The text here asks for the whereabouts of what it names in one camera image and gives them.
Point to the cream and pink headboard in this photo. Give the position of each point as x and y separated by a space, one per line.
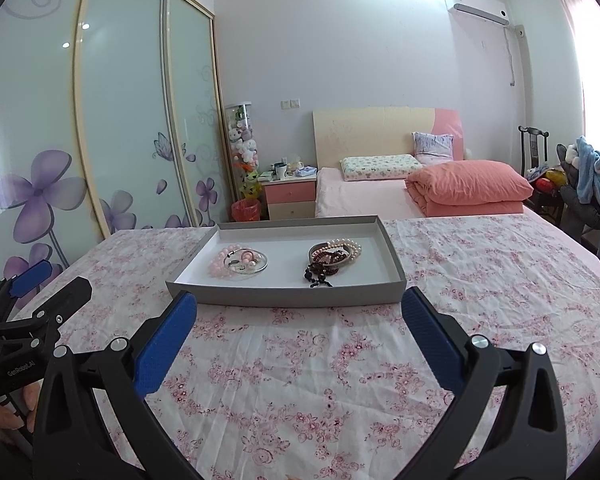
365 130

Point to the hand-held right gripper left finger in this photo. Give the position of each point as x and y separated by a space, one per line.
165 345

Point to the silver bangle with pearls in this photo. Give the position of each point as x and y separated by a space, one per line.
247 258

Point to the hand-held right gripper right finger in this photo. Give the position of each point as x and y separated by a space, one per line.
430 340

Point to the red waste bin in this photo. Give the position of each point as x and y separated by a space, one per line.
245 210

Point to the person's left hand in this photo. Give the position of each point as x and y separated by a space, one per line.
0 417

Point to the white wall socket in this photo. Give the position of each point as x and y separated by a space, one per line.
290 104

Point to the pink nightstand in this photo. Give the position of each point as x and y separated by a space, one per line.
290 200

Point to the pink floral bedsheet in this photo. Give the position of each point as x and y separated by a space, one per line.
305 360

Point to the blue fleece garment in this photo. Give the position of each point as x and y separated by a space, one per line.
597 175

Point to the grey office chair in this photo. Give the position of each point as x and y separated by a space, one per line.
575 210

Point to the folded orange quilt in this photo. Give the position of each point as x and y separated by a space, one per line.
470 185

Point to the purple printed pillow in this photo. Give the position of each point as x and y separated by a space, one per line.
432 146

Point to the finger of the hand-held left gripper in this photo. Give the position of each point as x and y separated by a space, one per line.
27 277
62 305

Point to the plush toy display tube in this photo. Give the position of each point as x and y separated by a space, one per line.
242 150

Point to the dark wooden chair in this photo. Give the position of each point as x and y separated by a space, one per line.
532 150

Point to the white cup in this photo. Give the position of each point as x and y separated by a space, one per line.
280 171

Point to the pink bed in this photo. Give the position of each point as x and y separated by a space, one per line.
360 197

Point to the floral pillow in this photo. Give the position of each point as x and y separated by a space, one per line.
380 167

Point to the flower print sliding wardrobe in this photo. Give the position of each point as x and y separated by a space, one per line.
120 110

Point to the grey cardboard tray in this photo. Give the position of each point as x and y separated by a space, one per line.
280 255

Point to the white air conditioner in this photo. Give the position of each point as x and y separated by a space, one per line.
477 5

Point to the grey bangle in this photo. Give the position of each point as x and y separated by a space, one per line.
314 248

